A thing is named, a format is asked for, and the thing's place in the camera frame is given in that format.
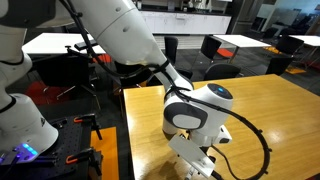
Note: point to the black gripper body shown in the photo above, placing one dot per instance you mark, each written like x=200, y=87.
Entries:
x=217, y=163

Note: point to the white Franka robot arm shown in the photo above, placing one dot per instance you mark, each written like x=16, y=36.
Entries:
x=126, y=30

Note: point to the white square table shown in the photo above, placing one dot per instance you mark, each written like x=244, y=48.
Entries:
x=240, y=40

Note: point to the large white table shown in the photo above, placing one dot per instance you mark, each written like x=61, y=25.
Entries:
x=50, y=43

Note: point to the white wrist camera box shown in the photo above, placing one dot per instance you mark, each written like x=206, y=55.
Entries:
x=190, y=151

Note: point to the black camera tripod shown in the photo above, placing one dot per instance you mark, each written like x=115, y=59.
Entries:
x=85, y=45

